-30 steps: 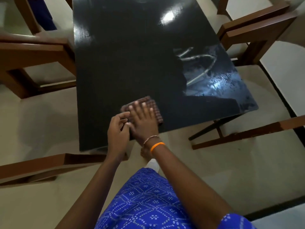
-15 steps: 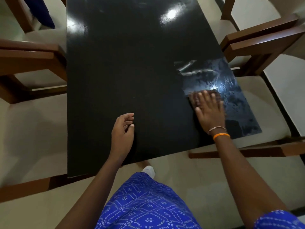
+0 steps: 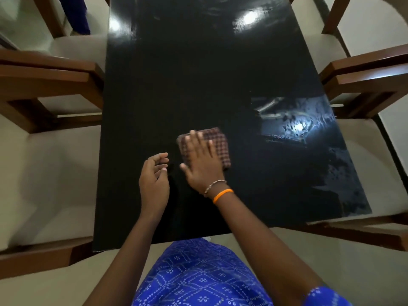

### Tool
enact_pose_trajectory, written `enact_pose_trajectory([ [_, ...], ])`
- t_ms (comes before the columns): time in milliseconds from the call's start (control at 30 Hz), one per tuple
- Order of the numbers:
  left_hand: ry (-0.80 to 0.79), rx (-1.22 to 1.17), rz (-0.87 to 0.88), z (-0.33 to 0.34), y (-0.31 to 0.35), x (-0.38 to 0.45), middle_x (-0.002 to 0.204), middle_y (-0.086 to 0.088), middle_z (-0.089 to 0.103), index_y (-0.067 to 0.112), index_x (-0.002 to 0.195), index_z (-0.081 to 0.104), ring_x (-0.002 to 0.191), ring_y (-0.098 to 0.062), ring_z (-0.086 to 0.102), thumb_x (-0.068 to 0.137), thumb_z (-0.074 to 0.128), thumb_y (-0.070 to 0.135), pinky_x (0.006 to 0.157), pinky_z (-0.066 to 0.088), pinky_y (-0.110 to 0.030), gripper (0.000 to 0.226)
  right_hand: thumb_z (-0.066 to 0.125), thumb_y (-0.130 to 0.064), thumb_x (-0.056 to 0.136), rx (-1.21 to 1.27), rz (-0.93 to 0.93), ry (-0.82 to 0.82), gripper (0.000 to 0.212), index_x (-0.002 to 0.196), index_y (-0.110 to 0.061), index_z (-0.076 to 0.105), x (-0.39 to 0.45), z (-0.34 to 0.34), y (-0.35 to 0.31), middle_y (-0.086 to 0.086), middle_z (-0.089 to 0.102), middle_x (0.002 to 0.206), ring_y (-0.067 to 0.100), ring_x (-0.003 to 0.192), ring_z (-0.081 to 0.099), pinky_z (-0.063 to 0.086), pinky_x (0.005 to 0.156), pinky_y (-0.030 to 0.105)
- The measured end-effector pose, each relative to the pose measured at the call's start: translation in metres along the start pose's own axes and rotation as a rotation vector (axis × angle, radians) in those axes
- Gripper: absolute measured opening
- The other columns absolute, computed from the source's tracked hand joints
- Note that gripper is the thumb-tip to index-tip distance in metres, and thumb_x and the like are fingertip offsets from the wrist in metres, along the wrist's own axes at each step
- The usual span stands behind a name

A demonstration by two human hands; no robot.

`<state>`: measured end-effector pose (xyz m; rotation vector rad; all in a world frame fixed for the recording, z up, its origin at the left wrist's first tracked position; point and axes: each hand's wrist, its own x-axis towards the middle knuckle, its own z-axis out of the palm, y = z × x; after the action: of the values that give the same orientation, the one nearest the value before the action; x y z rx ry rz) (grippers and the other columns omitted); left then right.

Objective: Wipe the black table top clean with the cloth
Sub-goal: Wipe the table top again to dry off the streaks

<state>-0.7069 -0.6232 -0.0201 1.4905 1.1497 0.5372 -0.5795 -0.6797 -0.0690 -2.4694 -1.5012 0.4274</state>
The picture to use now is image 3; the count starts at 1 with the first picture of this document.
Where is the dark blue cloth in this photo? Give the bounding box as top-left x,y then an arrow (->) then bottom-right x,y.
57,0 -> 92,36

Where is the brown checked cleaning cloth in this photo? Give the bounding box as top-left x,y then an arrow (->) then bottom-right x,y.
177,127 -> 232,171

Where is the person's right forearm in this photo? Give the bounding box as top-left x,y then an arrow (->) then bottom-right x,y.
204,183 -> 326,306

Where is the blue patterned dress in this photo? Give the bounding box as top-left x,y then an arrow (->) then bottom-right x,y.
132,237 -> 352,306

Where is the person's right hand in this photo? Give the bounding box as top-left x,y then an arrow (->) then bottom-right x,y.
179,130 -> 227,197

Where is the orange wrist band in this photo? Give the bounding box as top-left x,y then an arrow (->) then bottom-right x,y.
212,189 -> 234,204

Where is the silver chain bracelet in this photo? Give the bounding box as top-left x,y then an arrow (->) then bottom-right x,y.
204,180 -> 227,195

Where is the person's left forearm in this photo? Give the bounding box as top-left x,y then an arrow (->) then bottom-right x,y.
82,211 -> 166,306

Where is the wooden chair with cream seat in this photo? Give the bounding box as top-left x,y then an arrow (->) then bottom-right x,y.
288,0 -> 408,84
287,63 -> 408,252
0,0 -> 110,77
0,64 -> 105,281

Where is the person's left hand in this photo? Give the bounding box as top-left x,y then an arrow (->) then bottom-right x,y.
139,152 -> 170,218

